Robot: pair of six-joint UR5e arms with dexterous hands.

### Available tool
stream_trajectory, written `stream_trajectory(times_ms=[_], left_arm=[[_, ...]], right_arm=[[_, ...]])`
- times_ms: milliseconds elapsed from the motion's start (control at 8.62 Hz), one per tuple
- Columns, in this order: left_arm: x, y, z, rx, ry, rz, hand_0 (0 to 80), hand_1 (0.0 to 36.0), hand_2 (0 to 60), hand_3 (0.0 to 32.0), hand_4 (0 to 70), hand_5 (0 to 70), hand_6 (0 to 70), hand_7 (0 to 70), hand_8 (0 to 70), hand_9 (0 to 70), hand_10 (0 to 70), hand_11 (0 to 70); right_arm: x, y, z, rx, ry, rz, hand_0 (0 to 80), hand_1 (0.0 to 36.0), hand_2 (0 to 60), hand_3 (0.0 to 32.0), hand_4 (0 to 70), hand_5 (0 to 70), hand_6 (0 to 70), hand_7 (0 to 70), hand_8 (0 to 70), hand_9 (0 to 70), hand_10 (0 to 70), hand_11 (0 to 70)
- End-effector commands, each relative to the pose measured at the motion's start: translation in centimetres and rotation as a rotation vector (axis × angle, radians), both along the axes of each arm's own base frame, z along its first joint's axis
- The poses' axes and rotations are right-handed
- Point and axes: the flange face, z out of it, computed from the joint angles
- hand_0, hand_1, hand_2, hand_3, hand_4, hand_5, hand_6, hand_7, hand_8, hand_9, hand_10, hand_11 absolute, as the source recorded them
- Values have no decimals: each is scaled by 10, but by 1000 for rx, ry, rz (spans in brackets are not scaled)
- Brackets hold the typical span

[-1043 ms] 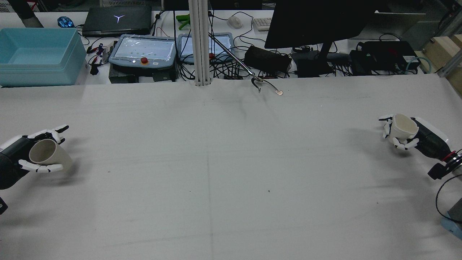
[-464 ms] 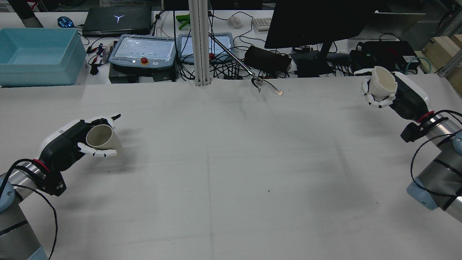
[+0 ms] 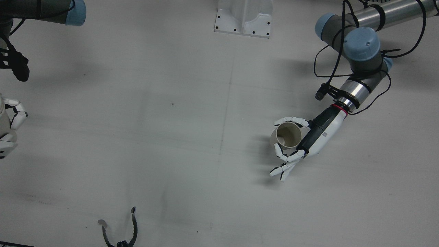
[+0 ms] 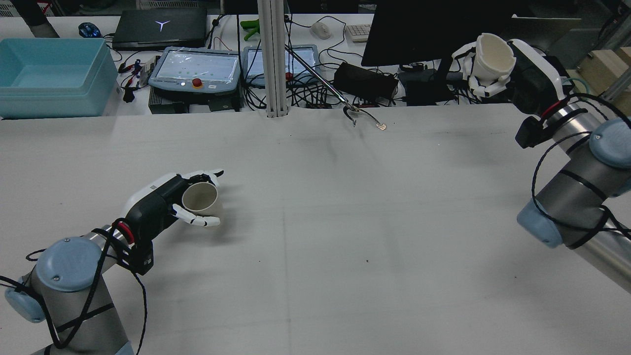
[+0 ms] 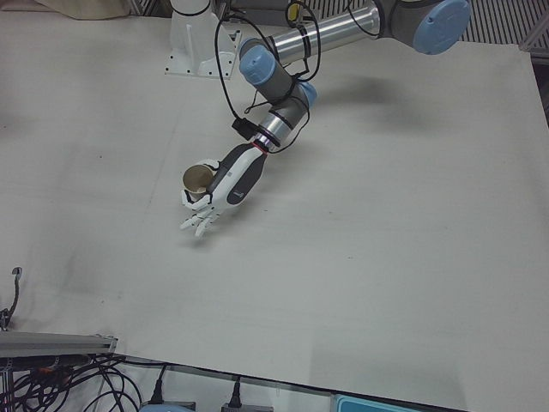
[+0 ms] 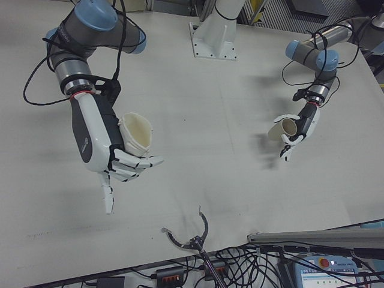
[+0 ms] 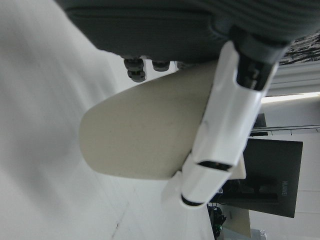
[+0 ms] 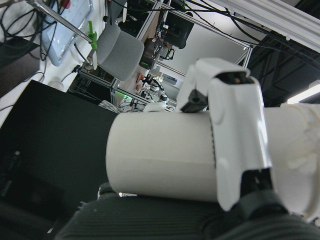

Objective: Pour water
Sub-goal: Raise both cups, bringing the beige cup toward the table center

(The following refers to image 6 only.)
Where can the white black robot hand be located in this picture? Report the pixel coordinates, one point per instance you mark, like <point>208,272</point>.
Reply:
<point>90,135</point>
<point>309,120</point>

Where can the beige paper cup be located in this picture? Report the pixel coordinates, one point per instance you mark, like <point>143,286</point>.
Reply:
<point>277,130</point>

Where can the white paper cups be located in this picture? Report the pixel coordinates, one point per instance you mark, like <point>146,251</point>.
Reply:
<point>136,132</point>

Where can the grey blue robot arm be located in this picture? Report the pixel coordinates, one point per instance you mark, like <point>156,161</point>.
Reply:
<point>75,33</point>
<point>312,55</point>

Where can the light blue plastic bin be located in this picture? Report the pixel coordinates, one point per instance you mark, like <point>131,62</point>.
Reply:
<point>375,224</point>

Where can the black power adapter brick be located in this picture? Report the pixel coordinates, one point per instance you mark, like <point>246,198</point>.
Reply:
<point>109,282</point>

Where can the teach pendant with red button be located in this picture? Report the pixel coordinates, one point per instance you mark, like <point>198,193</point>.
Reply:
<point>330,271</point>

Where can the black orange power strip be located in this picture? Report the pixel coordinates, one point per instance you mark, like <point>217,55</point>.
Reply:
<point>216,268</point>
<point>171,274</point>

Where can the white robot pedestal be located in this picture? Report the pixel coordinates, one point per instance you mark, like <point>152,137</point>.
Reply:
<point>214,39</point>

